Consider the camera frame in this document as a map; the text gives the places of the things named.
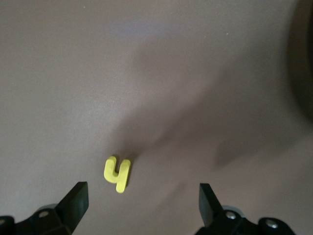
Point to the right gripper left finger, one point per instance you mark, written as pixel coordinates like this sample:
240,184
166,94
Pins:
73,203

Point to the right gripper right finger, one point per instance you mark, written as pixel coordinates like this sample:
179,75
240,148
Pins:
207,205

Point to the yellow foam letter h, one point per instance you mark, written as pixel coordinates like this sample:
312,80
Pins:
121,178

